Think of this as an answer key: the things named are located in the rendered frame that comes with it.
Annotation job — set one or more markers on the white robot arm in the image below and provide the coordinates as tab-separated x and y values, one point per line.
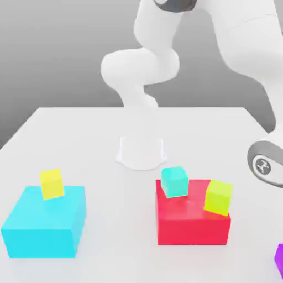
141	66

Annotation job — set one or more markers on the small turquoise cube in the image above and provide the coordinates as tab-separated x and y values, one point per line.
174	182

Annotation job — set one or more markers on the small lime cube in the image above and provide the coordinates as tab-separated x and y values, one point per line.
217	197

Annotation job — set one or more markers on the small yellow cube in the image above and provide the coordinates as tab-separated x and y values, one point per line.
52	184

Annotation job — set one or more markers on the small purple cube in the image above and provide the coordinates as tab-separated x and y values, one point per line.
279	259

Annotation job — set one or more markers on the large red box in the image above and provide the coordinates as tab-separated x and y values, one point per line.
190	227

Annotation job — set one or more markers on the large cyan box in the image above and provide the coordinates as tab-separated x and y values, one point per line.
42	230

